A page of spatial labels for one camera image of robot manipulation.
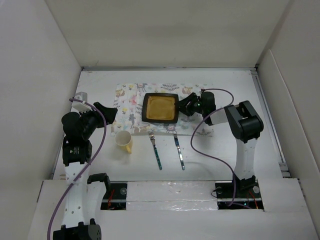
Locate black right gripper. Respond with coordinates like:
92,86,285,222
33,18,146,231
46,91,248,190
174,91,206,116

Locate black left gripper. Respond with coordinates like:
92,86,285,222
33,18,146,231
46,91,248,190
78,102,116,140

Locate floral animal print placemat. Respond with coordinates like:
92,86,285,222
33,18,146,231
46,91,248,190
111,83,210,136

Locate square black and mustard plate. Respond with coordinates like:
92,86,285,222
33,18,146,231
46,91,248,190
141,92,179,124

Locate yellow ceramic mug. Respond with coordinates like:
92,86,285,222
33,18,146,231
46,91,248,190
114,130,133,154

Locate knife with green handle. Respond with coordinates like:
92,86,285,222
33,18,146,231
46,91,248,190
173,133,185,171

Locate fork with green handle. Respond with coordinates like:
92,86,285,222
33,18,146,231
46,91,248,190
148,130,163,171

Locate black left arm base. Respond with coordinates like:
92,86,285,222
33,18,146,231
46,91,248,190
100,181,128,211

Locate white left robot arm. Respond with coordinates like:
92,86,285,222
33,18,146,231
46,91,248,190
47,98,118,240

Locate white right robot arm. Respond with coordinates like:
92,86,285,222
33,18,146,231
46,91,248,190
175,88,264,197

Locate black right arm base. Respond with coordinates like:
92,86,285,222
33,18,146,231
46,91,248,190
211,181,264,210

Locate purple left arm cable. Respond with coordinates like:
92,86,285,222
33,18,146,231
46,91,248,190
46,97,108,240

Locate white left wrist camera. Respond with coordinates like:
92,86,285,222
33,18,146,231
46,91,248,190
71,91,92,113

